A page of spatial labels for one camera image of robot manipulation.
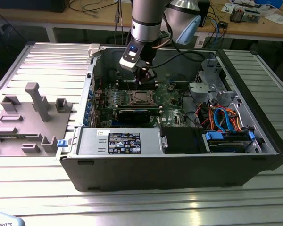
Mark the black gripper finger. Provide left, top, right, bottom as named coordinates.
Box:
left=142, top=68, right=158, bottom=85
left=135, top=65, right=148, bottom=85

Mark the metal locking lever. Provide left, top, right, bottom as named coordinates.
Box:
left=124, top=74, right=133, bottom=93

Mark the silver CPU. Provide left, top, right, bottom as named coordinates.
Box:
left=135, top=92, right=149, bottom=102

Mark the green motherboard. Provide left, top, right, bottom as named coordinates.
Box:
left=94, top=81, right=199, bottom=129

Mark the black graphics card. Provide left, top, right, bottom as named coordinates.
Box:
left=117, top=107, right=151, bottom=125

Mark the grey metal drive cage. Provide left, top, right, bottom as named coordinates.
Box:
left=188, top=58, right=242, bottom=111

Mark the black plastic shroud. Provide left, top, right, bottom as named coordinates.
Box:
left=160, top=127, right=205, bottom=155

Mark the grey power supply unit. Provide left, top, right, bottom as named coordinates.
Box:
left=75, top=127, right=163, bottom=156

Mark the wooden desk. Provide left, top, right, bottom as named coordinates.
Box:
left=0, top=0, right=283, bottom=43

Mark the metal heat sink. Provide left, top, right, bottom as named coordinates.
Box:
left=230, top=6, right=245, bottom=24

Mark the black PC case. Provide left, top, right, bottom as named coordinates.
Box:
left=55, top=43, right=283, bottom=193

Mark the hard disk in blue carrier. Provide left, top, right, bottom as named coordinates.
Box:
left=201, top=130, right=255, bottom=153

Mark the grey electronics box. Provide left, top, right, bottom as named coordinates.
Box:
left=244, top=8, right=261, bottom=24

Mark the grey parts rack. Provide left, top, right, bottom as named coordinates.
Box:
left=0, top=82, right=74, bottom=157

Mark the black monitor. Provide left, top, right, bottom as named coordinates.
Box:
left=0, top=0, right=67, bottom=13

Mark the blue box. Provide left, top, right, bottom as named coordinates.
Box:
left=254, top=0, right=283, bottom=9

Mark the white paper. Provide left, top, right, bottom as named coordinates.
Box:
left=265, top=13, right=283, bottom=24

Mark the pale blue teach pendant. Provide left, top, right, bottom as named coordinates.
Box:
left=0, top=210, right=26, bottom=226

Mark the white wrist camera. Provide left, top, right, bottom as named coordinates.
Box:
left=119, top=40, right=142, bottom=72

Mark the black cable with white label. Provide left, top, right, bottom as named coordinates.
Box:
left=108, top=67, right=121, bottom=80

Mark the black camera cable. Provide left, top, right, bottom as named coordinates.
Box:
left=150, top=50, right=206, bottom=69

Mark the thick black cable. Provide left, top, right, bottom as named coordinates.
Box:
left=180, top=87, right=201, bottom=128

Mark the pale grey case handle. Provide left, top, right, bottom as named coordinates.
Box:
left=87, top=43, right=101, bottom=58

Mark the blue wire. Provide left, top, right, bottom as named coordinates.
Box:
left=213, top=107, right=236, bottom=136

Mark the orange wire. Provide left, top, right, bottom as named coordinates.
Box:
left=198, top=105, right=245, bottom=132

